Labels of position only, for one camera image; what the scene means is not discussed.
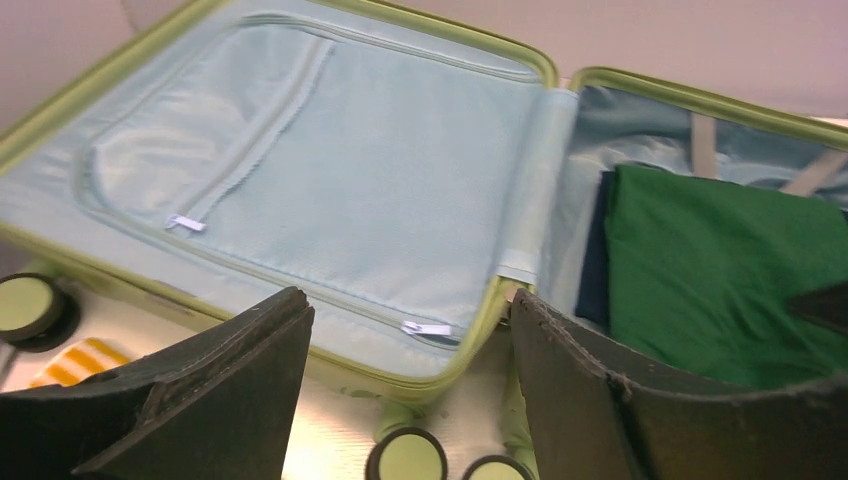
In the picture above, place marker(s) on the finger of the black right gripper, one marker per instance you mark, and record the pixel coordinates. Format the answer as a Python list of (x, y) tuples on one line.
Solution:
[(825, 307)]

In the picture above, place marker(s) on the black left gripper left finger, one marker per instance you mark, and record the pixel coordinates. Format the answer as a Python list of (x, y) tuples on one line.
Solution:
[(217, 405)]

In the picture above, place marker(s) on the green suitcase with blue lining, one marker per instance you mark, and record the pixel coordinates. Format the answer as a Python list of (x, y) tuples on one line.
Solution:
[(404, 171)]

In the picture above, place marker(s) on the navy blue shirt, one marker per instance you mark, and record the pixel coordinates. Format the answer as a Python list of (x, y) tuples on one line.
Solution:
[(593, 295)]

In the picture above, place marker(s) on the middle right suitcase wheel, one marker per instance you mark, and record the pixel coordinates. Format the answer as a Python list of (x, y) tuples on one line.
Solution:
[(497, 467)]

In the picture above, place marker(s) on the middle left suitcase wheel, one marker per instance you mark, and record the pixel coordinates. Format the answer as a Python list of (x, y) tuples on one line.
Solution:
[(408, 453)]

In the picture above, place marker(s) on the yellow striped folded towel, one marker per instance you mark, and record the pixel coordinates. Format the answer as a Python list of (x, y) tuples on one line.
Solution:
[(79, 361)]

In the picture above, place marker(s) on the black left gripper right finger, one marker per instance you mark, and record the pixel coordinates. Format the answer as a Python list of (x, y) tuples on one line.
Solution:
[(599, 410)]

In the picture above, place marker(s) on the suitcase wheel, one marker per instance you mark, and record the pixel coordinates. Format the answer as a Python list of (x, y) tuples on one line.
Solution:
[(497, 467), (36, 314), (408, 453)]

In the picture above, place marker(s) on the green shirt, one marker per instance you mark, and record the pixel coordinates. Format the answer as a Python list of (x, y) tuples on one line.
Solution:
[(700, 272)]

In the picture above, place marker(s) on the far left suitcase wheel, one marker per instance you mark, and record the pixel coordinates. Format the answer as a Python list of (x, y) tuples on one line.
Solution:
[(36, 314)]

